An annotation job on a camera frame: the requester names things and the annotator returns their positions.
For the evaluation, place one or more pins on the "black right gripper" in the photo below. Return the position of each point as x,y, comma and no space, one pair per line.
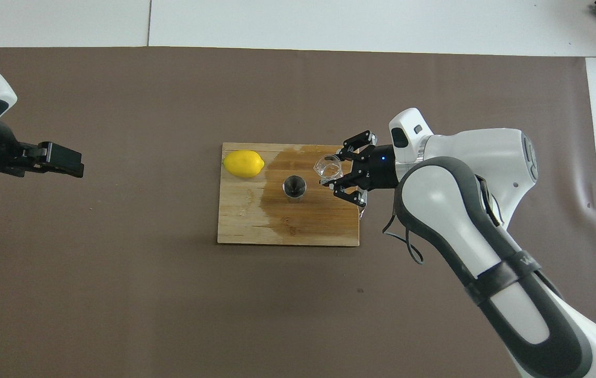
379,170

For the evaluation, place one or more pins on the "small clear glass cup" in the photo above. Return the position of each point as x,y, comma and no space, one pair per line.
328,168

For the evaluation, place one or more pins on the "steel double jigger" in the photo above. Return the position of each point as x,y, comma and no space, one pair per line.
294,188

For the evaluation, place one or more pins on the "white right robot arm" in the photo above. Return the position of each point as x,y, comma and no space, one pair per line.
487,157

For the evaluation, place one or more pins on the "yellow lemon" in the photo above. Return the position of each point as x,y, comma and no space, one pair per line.
243,164

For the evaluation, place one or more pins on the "wooden cutting board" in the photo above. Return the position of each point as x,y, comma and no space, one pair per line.
245,220

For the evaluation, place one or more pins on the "brown table mat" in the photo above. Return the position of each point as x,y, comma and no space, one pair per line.
171,315

